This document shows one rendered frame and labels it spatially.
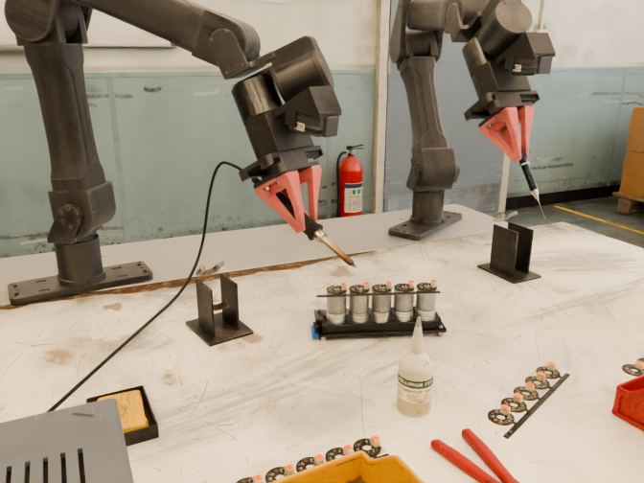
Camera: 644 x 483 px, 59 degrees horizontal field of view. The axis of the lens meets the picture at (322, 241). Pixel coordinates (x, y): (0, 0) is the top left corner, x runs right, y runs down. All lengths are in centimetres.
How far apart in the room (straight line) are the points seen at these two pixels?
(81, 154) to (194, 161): 246
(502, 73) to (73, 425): 75
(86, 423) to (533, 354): 50
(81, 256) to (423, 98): 69
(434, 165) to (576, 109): 363
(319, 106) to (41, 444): 45
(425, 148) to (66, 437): 87
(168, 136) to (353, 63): 117
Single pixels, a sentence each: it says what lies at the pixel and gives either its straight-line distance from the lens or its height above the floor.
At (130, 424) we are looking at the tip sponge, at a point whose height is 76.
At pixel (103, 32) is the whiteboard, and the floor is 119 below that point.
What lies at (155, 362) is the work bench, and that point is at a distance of 70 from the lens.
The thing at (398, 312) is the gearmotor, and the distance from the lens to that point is 72.
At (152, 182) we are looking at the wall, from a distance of 329.
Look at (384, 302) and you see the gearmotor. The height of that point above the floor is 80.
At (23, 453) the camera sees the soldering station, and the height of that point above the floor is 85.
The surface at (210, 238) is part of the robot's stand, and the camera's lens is 112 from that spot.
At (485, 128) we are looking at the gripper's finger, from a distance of 94.
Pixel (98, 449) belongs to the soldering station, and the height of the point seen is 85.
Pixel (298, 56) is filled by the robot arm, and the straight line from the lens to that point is 75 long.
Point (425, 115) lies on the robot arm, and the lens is 116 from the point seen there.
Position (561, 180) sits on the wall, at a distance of 474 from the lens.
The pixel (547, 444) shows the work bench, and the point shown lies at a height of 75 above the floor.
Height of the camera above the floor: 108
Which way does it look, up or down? 18 degrees down
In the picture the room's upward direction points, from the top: straight up
